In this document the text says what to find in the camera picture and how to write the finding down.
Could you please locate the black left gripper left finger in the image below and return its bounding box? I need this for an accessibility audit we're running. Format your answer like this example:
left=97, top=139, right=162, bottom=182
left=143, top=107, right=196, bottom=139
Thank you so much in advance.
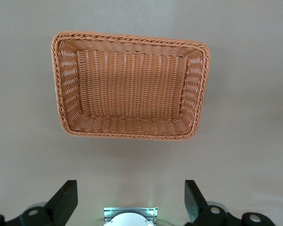
left=0, top=180, right=79, bottom=226

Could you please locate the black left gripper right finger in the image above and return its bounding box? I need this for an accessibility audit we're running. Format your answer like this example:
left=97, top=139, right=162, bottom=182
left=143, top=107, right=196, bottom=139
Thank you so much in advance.
left=184, top=180, right=277, bottom=226

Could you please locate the brown wicker basket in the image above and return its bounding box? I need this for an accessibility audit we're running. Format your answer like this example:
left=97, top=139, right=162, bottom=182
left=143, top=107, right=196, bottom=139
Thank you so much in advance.
left=50, top=31, right=212, bottom=141

